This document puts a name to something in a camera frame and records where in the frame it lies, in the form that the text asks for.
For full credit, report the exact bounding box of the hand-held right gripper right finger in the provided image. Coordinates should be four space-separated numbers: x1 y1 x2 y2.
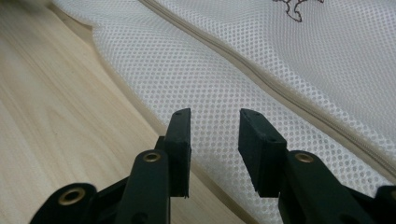
238 108 375 224

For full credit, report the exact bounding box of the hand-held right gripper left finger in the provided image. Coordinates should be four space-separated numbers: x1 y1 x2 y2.
115 107 191 224

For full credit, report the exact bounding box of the white mesh laundry bag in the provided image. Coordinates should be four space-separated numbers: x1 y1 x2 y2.
52 0 396 224

